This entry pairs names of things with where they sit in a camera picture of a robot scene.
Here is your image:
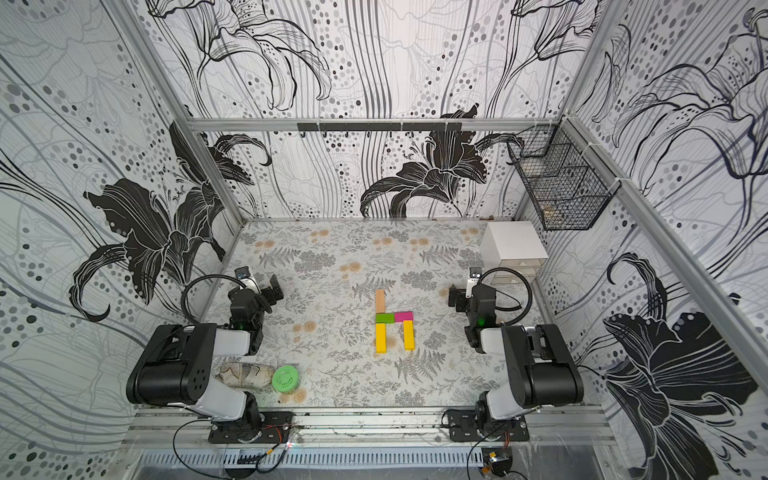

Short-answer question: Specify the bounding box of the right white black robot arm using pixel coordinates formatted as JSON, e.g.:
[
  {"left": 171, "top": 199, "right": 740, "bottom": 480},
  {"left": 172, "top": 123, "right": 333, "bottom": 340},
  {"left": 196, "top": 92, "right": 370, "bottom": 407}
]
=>
[{"left": 448, "top": 283, "right": 584, "bottom": 434}]

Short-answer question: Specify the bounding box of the white slotted cable duct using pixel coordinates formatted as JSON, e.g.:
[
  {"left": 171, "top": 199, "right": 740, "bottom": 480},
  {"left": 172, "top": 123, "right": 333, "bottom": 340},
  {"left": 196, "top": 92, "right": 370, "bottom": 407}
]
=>
[{"left": 223, "top": 447, "right": 485, "bottom": 470}]

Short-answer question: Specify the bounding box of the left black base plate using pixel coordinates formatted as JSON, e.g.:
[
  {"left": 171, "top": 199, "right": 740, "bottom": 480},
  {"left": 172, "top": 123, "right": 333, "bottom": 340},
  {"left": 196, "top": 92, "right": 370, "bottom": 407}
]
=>
[{"left": 208, "top": 410, "right": 294, "bottom": 445}]

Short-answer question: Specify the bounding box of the yellow block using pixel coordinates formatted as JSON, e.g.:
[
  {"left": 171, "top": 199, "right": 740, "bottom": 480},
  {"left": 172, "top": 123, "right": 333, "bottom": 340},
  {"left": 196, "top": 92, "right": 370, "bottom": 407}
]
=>
[
  {"left": 403, "top": 320, "right": 415, "bottom": 351},
  {"left": 375, "top": 323, "right": 387, "bottom": 354}
]

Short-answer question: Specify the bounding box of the green block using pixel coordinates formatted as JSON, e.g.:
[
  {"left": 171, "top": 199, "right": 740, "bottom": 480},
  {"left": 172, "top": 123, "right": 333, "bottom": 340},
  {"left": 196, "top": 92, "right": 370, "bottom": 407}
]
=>
[{"left": 375, "top": 313, "right": 395, "bottom": 324}]

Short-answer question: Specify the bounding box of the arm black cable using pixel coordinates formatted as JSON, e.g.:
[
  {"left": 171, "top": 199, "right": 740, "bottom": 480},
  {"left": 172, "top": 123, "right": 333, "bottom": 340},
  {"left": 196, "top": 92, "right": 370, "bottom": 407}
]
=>
[
  {"left": 179, "top": 272, "right": 244, "bottom": 325},
  {"left": 479, "top": 266, "right": 534, "bottom": 325}
]

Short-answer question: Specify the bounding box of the magenta block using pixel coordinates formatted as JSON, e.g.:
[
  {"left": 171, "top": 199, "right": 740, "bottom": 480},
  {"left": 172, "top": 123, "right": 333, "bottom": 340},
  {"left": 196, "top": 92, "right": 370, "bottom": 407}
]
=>
[{"left": 394, "top": 311, "right": 414, "bottom": 323}]

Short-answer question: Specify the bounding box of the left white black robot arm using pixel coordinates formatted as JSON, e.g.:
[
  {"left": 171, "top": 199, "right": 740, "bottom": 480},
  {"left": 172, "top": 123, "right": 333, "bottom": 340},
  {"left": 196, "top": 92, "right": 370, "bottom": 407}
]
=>
[{"left": 126, "top": 267, "right": 284, "bottom": 443}]

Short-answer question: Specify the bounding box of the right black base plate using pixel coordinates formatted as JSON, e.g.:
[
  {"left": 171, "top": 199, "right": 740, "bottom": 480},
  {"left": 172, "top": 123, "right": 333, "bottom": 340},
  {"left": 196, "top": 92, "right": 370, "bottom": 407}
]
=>
[{"left": 441, "top": 409, "right": 530, "bottom": 443}]

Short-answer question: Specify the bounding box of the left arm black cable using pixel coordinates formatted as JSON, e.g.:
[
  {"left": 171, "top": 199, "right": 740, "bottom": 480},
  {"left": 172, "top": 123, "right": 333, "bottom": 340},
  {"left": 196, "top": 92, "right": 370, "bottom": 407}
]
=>
[{"left": 179, "top": 272, "right": 244, "bottom": 325}]

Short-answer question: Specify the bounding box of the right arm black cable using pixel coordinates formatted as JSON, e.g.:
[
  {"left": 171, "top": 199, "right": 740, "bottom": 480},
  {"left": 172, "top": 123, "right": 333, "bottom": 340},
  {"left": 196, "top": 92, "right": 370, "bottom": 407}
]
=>
[{"left": 479, "top": 266, "right": 534, "bottom": 325}]

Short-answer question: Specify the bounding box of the black wire basket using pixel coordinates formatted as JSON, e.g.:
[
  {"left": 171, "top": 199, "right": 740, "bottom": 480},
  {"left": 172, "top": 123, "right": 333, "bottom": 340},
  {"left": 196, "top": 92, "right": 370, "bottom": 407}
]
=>
[{"left": 506, "top": 122, "right": 613, "bottom": 231}]

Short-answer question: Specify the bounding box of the white drawer box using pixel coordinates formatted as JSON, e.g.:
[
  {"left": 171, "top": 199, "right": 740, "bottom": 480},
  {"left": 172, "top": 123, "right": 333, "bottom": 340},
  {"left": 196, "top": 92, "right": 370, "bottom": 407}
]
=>
[{"left": 480, "top": 221, "right": 548, "bottom": 281}]

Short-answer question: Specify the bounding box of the natural wood block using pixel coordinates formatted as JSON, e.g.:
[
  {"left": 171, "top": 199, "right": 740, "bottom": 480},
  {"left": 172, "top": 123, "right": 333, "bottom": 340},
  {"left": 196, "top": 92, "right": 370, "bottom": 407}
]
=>
[{"left": 375, "top": 289, "right": 386, "bottom": 314}]

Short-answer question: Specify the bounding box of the black wall bar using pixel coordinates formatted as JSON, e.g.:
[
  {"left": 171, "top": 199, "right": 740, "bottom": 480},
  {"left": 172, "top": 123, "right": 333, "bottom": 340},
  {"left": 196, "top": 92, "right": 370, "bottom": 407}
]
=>
[{"left": 296, "top": 121, "right": 464, "bottom": 132}]

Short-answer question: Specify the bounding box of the green round lid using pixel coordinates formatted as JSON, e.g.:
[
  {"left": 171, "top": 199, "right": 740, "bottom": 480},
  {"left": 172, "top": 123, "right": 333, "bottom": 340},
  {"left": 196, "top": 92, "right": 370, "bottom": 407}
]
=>
[{"left": 271, "top": 365, "right": 300, "bottom": 395}]

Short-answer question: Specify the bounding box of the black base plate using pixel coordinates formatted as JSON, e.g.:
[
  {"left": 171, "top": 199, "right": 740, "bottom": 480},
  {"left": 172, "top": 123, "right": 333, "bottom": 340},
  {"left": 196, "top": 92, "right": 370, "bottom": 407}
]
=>
[
  {"left": 208, "top": 410, "right": 294, "bottom": 445},
  {"left": 441, "top": 409, "right": 530, "bottom": 443}
]

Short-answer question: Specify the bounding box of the small electronics board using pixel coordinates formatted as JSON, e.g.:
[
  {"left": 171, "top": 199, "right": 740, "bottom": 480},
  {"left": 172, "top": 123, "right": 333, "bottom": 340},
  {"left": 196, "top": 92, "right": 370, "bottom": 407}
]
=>
[{"left": 481, "top": 451, "right": 513, "bottom": 478}]

